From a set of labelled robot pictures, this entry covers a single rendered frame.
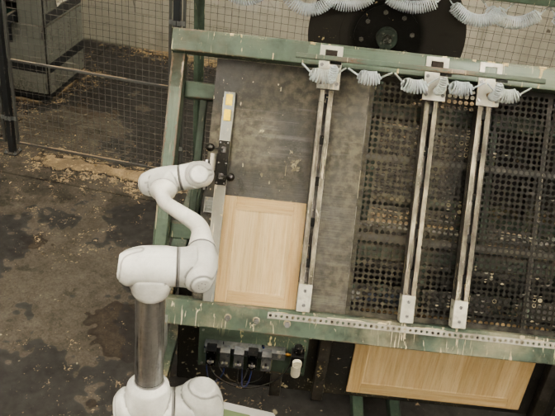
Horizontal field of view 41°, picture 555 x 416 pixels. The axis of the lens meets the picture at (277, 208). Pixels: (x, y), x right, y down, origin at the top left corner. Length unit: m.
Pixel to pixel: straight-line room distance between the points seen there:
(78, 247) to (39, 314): 0.71
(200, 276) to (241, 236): 1.02
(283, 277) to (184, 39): 1.15
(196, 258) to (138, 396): 0.58
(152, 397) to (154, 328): 0.29
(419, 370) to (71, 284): 2.30
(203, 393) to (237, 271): 0.82
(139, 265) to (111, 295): 2.46
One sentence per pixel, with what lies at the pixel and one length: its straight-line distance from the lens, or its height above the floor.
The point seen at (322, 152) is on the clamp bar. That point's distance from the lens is 3.29.
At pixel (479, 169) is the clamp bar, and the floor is 1.54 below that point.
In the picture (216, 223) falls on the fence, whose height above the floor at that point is 1.21.
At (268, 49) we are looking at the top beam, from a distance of 3.31.
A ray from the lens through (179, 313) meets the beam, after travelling 3.39.
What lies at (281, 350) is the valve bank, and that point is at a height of 0.74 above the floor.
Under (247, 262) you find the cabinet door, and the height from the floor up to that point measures 1.05.
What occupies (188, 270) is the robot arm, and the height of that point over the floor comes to 1.62.
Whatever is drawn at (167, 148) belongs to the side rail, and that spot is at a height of 1.48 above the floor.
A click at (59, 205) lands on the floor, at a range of 5.72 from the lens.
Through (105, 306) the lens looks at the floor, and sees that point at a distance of 4.75.
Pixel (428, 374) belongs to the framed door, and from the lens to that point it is 3.91.
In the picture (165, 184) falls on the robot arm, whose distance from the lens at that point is 2.82.
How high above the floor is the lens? 3.07
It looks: 32 degrees down
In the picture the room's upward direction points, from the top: 6 degrees clockwise
